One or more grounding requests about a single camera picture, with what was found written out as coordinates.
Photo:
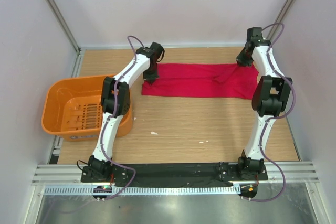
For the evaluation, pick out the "white slotted cable duct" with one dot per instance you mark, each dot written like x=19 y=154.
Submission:
x=95 y=190

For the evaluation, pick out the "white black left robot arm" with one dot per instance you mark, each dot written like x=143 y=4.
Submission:
x=116 y=102

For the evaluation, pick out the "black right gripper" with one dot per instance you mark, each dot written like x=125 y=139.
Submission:
x=242 y=62

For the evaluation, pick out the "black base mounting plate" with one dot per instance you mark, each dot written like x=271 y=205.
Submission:
x=197 y=175

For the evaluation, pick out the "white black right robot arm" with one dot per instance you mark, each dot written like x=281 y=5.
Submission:
x=269 y=100

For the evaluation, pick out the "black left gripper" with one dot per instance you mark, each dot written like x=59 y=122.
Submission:
x=150 y=78

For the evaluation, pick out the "red t shirt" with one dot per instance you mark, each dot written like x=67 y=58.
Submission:
x=203 y=81

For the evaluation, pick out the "aluminium frame rail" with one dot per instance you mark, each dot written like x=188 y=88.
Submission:
x=290 y=172

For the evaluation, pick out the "orange plastic basket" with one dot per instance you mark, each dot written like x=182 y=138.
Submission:
x=73 y=108

